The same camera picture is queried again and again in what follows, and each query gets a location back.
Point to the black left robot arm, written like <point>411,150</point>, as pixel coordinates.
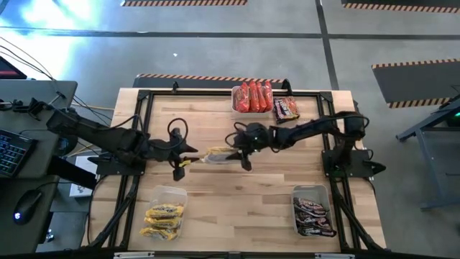
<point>108,138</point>

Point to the black mat striped edge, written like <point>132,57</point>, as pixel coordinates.
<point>413,82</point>

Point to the grey metal cart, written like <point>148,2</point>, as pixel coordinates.
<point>431,119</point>

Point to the black bar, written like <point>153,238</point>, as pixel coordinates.
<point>72,172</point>

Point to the white box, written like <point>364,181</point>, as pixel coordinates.
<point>79,190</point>

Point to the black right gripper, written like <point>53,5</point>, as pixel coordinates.
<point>257,138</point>

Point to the black desk clamp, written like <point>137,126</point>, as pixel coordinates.
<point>34,107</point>

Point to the clear plastic bin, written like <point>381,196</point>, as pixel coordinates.
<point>169,194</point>

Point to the silver bracket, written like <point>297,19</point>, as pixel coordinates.
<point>133,255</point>
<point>334,256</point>

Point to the grey plastic bin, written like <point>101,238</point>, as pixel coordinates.
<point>309,190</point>

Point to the grey desk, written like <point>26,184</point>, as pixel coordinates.
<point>36,93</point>

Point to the caster wheel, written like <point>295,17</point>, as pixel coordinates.
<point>48,236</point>

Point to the yellow tag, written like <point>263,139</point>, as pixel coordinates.
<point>185,164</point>

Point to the black round object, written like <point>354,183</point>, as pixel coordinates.
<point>70,147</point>

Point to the black computer mouse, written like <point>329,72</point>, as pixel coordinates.
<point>27,206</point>

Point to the dark laptop screen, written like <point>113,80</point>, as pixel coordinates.
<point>9,70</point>

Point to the black metal table frame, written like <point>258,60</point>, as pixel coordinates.
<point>201,93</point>

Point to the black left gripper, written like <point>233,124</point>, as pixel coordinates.
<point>163,149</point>

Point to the backlit keyboard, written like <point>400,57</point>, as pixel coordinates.
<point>12,153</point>

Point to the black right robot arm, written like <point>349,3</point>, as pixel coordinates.
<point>312,127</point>

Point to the white plastic bin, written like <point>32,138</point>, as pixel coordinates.
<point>251,115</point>

